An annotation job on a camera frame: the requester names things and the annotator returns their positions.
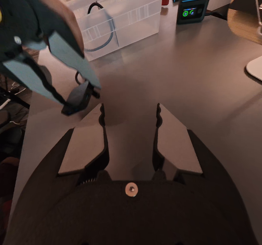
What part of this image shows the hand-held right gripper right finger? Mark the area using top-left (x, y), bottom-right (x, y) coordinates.
top-left (152, 103), bottom-right (203, 175)

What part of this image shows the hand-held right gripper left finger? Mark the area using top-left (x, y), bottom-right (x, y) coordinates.
top-left (58, 103), bottom-right (110, 175)

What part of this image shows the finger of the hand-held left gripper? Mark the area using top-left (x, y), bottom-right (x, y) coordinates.
top-left (3, 55), bottom-right (69, 107)
top-left (48, 31), bottom-right (102, 99)

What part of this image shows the dark grey USB hub adapter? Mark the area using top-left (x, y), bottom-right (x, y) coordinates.
top-left (61, 71), bottom-right (101, 116)

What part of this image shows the translucent plastic storage box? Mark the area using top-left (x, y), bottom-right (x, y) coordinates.
top-left (55, 0), bottom-right (163, 62)

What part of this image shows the wood-rimmed black monitor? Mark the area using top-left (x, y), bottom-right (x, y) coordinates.
top-left (227, 0), bottom-right (262, 45)

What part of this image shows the dark grey power station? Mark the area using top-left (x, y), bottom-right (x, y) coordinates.
top-left (176, 0), bottom-right (210, 25)

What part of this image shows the black rubber cable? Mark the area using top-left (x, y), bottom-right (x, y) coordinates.
top-left (84, 1), bottom-right (115, 52)

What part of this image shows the black power cable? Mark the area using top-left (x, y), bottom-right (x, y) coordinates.
top-left (205, 10), bottom-right (228, 21)

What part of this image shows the thin steel wire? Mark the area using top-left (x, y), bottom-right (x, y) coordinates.
top-left (253, 0), bottom-right (262, 27)

